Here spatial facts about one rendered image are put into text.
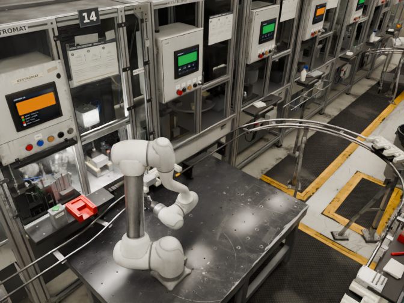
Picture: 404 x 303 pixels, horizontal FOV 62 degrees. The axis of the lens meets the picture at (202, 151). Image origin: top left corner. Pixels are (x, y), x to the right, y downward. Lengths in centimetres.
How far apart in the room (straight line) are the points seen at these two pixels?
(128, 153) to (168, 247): 57
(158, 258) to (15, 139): 97
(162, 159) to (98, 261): 87
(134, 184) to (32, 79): 73
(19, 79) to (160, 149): 76
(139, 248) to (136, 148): 57
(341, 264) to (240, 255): 127
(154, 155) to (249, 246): 97
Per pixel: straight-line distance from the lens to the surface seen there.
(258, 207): 258
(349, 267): 331
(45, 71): 192
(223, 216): 248
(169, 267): 199
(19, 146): 199
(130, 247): 195
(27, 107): 190
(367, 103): 632
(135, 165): 173
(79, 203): 228
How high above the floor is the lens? 242
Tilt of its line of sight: 34 degrees down
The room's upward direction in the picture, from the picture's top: 2 degrees clockwise
